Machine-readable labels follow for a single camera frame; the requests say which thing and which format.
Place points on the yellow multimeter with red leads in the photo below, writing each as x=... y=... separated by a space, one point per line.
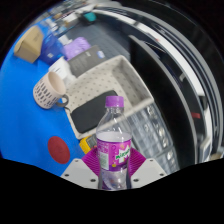
x=87 y=144

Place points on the flat round red coaster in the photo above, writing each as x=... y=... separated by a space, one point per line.
x=59 y=150

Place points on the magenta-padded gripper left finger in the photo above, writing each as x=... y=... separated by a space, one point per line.
x=78 y=171

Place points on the blue box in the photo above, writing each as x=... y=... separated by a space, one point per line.
x=52 y=50

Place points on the brown cardboard box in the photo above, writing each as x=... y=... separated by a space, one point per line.
x=29 y=45

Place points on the beige patterned mug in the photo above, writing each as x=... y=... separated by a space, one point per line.
x=48 y=91

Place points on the clear bottle with purple cap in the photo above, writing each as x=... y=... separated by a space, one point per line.
x=113 y=150

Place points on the black shelf unit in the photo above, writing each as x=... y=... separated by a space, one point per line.
x=150 y=66

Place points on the teal object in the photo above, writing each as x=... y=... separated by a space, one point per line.
x=89 y=16

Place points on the purple pouch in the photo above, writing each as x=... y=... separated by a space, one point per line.
x=76 y=48

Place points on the black rectangular pad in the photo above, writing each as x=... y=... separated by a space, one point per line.
x=90 y=115

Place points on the beige perforated tray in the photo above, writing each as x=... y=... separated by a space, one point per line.
x=100 y=76

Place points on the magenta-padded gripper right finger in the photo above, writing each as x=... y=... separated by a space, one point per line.
x=150 y=171

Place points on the dark grey flat box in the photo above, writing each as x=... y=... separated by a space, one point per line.
x=86 y=61

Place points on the white box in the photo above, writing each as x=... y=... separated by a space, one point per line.
x=61 y=68

